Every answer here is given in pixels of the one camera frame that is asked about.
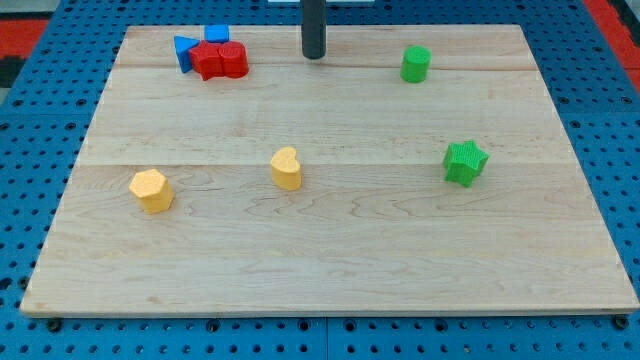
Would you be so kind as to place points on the green star block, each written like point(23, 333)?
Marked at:
point(464, 162)

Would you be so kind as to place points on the blue cube block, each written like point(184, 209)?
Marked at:
point(217, 33)

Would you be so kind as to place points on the yellow hexagon block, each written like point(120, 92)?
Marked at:
point(152, 191)

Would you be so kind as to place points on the green cylinder block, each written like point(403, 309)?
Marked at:
point(415, 64)

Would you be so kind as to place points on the blue triangle block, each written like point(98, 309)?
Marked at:
point(182, 47)

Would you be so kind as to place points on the wooden board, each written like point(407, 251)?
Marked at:
point(374, 229)

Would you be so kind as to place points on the yellow heart block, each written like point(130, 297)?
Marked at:
point(286, 169)

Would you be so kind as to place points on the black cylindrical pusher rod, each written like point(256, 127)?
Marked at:
point(313, 28)

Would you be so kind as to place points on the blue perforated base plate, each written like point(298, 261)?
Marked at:
point(48, 110)

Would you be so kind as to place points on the red cylinder block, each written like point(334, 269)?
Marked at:
point(234, 59)

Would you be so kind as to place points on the red star block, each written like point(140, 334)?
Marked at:
point(206, 60)

